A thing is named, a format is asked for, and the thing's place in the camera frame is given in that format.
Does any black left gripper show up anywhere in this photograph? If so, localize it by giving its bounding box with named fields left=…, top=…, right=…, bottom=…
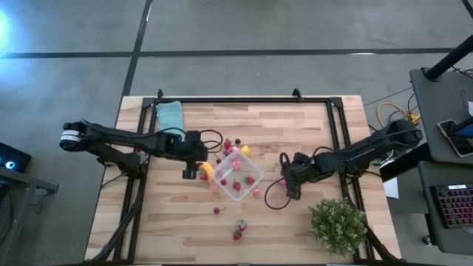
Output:
left=170, top=138, right=209, bottom=180

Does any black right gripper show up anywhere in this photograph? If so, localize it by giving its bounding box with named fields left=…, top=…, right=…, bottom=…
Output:
left=279, top=153, right=328, bottom=201

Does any yellow toy banana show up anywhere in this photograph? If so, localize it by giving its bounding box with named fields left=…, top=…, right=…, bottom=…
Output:
left=200, top=161, right=215, bottom=183

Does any clear plastic tupperware container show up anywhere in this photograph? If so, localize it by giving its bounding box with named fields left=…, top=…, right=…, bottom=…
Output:
left=211, top=149, right=265, bottom=202

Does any green bushy potted plant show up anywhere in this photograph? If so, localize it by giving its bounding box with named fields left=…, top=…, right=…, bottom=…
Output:
left=308, top=197, right=370, bottom=259

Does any teal folded cloth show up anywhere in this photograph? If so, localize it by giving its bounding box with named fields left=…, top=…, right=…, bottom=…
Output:
left=155, top=100, right=186, bottom=140

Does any white paper sheet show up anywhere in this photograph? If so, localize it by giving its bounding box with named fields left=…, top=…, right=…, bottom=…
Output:
left=382, top=176, right=401, bottom=200

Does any black controller box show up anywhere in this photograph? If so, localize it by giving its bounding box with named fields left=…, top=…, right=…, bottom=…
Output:
left=378, top=142, right=432, bottom=183

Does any grey desk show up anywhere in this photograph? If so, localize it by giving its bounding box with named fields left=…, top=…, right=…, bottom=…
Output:
left=409, top=66, right=473, bottom=166
left=417, top=160, right=473, bottom=256

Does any black backlit keyboard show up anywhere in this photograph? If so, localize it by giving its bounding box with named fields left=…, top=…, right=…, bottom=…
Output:
left=429, top=183, right=473, bottom=230

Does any grey side stand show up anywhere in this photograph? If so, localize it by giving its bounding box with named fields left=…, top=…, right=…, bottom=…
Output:
left=0, top=165, right=61, bottom=266

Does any black smartphone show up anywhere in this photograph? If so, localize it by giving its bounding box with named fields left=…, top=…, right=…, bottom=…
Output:
left=436, top=118, right=473, bottom=159

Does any black box with blue light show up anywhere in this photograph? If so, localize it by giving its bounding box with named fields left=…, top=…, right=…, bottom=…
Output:
left=0, top=141, right=33, bottom=174

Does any black pole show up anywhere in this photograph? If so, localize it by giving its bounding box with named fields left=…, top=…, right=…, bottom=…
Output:
left=423, top=33, right=473, bottom=82

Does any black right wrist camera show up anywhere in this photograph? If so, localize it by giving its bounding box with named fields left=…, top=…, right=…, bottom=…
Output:
left=293, top=151, right=312, bottom=166

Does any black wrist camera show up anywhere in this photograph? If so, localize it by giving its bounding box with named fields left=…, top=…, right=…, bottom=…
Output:
left=183, top=129, right=203, bottom=146
left=293, top=151, right=312, bottom=166

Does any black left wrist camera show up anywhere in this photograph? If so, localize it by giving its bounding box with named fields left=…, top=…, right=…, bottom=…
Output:
left=183, top=129, right=203, bottom=146

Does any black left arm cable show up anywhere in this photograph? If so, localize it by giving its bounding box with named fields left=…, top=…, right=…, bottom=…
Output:
left=83, top=118, right=225, bottom=153

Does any black metal table frame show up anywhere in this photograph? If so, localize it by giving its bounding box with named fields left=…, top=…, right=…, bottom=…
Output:
left=84, top=87, right=402, bottom=266

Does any yellow floor cable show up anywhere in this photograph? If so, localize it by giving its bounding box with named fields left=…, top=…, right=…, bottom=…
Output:
left=375, top=102, right=422, bottom=138

